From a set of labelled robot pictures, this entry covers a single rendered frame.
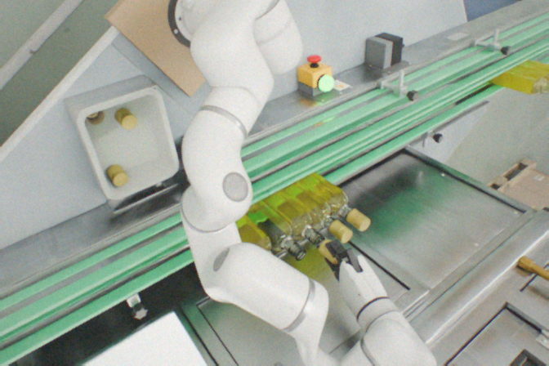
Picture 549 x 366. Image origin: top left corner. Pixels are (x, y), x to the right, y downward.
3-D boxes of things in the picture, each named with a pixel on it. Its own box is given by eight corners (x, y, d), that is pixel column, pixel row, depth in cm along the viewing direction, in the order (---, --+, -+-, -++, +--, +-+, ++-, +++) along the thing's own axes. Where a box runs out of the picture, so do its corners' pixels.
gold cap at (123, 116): (112, 110, 89) (118, 118, 86) (128, 105, 91) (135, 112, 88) (117, 125, 91) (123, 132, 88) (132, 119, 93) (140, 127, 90)
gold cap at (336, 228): (328, 235, 96) (341, 246, 93) (328, 224, 94) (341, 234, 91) (339, 228, 98) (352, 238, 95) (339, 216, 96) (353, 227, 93)
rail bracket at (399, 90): (373, 88, 122) (410, 103, 113) (374, 64, 118) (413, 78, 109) (382, 84, 124) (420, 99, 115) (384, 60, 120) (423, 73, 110)
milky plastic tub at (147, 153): (97, 185, 96) (109, 204, 91) (62, 99, 84) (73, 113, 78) (167, 157, 104) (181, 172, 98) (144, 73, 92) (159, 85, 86)
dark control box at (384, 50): (363, 62, 134) (384, 69, 128) (364, 37, 129) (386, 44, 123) (381, 55, 137) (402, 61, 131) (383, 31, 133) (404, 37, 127)
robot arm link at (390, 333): (364, 392, 60) (408, 347, 58) (330, 331, 69) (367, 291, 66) (419, 396, 69) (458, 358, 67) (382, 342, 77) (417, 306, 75)
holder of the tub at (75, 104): (104, 202, 100) (115, 219, 95) (63, 98, 84) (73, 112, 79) (170, 173, 108) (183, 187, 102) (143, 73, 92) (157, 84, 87)
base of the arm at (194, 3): (153, -3, 84) (188, 10, 73) (198, -43, 86) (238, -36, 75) (196, 54, 95) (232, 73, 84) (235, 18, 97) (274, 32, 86)
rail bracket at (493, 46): (466, 46, 143) (505, 56, 134) (470, 25, 138) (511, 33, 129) (474, 43, 144) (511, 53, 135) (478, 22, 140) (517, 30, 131)
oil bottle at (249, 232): (209, 220, 105) (256, 272, 90) (205, 203, 102) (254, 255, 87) (228, 211, 108) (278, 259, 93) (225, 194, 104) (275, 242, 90)
